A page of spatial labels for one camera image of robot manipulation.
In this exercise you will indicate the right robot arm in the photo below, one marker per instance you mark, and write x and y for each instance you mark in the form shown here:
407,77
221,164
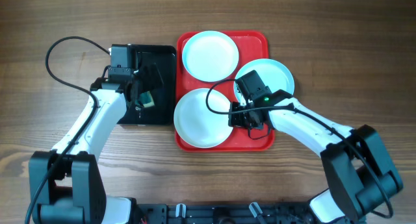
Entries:
360,173

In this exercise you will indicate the white plate with stain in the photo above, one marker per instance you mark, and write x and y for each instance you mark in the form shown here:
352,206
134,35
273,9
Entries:
198,119

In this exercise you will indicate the green yellow sponge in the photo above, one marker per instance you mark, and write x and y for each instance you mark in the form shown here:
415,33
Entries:
145,100

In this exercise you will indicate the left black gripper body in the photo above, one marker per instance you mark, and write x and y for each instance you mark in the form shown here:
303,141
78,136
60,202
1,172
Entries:
146,83

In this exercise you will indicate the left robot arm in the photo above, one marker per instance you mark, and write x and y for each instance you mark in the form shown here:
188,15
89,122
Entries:
66,186

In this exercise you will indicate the black rectangular water tray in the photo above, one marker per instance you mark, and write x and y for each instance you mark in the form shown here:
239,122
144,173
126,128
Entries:
162,112

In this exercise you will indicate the light blue plate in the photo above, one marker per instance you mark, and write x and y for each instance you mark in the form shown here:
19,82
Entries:
274,75
210,56

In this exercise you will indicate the light blue plate top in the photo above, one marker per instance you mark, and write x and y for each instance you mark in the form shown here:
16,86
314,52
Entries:
210,56

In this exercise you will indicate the red plastic tray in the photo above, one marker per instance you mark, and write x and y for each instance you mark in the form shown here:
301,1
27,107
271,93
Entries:
251,45

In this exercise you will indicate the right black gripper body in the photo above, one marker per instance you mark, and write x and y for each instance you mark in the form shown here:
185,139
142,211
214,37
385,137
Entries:
244,119

